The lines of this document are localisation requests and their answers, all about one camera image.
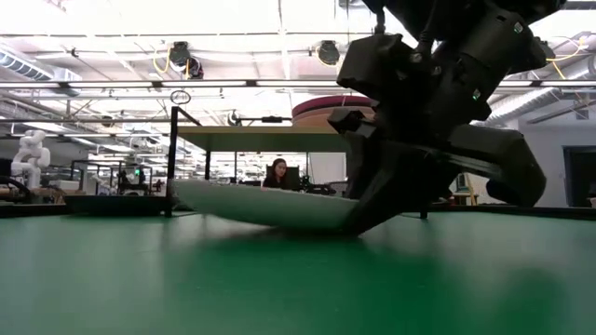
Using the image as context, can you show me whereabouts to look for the black hanging ring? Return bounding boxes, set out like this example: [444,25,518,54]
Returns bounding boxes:
[169,88,193,106]

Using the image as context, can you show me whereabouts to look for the dark door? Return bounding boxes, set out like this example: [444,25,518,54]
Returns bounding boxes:
[562,145,596,208]

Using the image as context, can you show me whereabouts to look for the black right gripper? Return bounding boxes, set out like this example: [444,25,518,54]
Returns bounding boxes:
[327,8,549,236]

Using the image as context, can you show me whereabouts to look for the pale mint plate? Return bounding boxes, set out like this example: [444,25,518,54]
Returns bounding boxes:
[170,179,360,233]

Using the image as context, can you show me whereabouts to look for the black ceiling cable reel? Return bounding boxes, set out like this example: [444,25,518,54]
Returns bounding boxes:
[318,39,341,67]
[167,40,193,69]

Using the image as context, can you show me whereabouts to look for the long ceiling light strip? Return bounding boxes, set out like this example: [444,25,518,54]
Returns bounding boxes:
[0,79,596,89]

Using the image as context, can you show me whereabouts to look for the grey ceiling duct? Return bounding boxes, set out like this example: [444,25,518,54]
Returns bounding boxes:
[0,46,83,97]
[469,55,596,129]

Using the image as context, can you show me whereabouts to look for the magenta plate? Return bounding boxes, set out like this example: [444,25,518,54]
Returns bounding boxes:
[291,95,376,118]

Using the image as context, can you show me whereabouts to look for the wooden shelf with black legs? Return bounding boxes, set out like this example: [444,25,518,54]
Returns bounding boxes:
[165,105,429,220]

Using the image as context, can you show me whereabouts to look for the green table mat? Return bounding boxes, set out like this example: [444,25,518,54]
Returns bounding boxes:
[0,211,596,335]

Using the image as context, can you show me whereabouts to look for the person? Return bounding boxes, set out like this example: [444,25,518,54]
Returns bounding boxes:
[261,157,292,192]

